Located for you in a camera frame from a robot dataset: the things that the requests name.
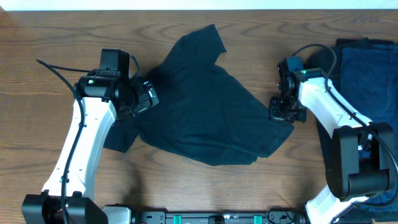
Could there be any blue garment in pile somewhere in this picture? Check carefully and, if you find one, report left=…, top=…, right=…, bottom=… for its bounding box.
left=339, top=43, right=398, bottom=215

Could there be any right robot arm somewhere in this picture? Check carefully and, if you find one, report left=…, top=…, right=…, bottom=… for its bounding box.
left=270, top=68, right=397, bottom=223

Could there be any dark teal t-shirt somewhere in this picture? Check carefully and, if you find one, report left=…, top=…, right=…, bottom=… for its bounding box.
left=104, top=25, right=294, bottom=166

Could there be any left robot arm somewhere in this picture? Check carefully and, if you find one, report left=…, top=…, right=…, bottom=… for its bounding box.
left=22, top=76, right=159, bottom=223

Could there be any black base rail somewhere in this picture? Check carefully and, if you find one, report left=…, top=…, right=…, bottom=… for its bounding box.
left=102, top=205, right=312, bottom=224

